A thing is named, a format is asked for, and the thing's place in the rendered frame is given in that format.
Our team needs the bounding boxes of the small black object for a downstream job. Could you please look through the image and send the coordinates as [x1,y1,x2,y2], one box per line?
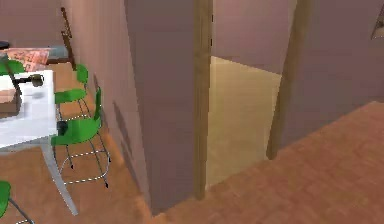
[56,120,69,134]

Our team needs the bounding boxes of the brown box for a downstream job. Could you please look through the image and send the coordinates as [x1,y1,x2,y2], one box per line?
[0,87,23,118]

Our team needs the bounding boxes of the white table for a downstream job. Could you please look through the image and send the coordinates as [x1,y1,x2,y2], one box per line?
[0,69,80,216]

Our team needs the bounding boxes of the bed with red patterned cover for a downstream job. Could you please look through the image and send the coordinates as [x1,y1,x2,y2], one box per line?
[3,7,78,72]

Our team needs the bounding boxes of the black desk lamp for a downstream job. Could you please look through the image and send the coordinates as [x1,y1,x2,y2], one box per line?
[0,40,45,101]

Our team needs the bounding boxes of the brown wooden door frame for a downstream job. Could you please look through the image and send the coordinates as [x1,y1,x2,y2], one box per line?
[193,0,314,201]

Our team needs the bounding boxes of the green chair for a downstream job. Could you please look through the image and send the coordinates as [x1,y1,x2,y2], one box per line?
[0,180,36,224]
[54,63,93,118]
[50,86,112,189]
[0,59,26,77]

